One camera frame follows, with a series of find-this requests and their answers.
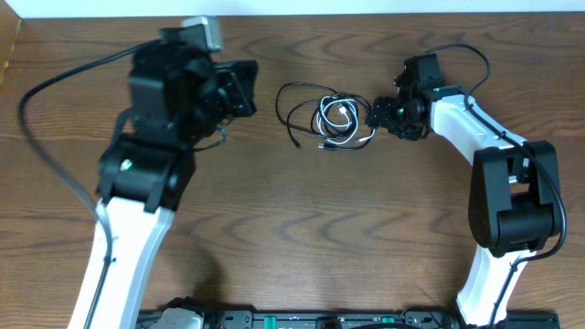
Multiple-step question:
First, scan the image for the black USB cable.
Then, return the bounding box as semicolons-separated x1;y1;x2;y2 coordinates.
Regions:
274;81;377;152

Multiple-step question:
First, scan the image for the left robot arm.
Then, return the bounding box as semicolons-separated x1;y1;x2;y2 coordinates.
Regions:
69;42;259;328

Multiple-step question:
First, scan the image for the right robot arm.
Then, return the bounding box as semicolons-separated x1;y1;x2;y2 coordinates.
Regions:
367;82;567;328

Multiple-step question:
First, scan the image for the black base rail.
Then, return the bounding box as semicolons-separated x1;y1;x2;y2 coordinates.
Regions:
135;296;561;329

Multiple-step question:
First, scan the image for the white USB cable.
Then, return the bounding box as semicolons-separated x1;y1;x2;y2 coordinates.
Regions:
315;98;377;146

